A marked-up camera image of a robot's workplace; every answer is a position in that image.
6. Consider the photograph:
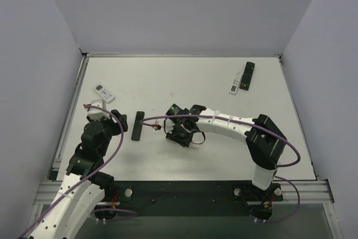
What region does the black remote control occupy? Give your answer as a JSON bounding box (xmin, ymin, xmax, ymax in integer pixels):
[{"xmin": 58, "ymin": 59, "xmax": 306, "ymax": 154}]
[{"xmin": 131, "ymin": 111, "xmax": 145, "ymax": 142}]

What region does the white AC remote left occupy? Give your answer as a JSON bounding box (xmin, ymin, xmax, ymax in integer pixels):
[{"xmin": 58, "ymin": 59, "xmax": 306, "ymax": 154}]
[{"xmin": 93, "ymin": 84, "xmax": 116, "ymax": 104}]

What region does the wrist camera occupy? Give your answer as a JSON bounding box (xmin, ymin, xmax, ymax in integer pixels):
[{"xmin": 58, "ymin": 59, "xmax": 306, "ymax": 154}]
[
  {"xmin": 83, "ymin": 99, "xmax": 110, "ymax": 121},
  {"xmin": 152, "ymin": 122, "xmax": 162, "ymax": 130}
]

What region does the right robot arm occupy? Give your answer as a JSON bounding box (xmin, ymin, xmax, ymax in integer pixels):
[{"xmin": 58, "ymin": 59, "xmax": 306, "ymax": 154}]
[{"xmin": 166, "ymin": 104, "xmax": 286, "ymax": 190}]

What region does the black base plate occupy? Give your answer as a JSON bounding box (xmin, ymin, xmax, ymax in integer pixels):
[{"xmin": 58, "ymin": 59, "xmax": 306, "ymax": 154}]
[{"xmin": 94, "ymin": 180, "xmax": 283, "ymax": 221}]

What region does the slim white remote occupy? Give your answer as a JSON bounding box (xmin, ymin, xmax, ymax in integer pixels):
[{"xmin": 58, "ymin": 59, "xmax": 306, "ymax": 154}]
[{"xmin": 229, "ymin": 72, "xmax": 242, "ymax": 95}]

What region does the black TV remote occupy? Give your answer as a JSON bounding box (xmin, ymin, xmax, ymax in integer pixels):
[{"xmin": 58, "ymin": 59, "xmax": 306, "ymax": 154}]
[{"xmin": 239, "ymin": 62, "xmax": 255, "ymax": 91}]

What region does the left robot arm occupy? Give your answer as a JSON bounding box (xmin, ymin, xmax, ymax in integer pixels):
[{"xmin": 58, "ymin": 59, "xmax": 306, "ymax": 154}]
[{"xmin": 20, "ymin": 105, "xmax": 128, "ymax": 238}]

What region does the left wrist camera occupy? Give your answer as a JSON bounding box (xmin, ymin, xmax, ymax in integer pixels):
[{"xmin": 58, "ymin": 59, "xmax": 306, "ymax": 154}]
[{"xmin": 83, "ymin": 99, "xmax": 110, "ymax": 121}]

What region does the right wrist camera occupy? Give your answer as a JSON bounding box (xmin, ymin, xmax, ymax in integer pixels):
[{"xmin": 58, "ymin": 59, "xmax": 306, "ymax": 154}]
[{"xmin": 152, "ymin": 122, "xmax": 162, "ymax": 130}]

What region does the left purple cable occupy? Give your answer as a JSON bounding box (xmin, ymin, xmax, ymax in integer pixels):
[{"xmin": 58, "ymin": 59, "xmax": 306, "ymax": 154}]
[{"xmin": 19, "ymin": 104, "xmax": 139, "ymax": 238}]

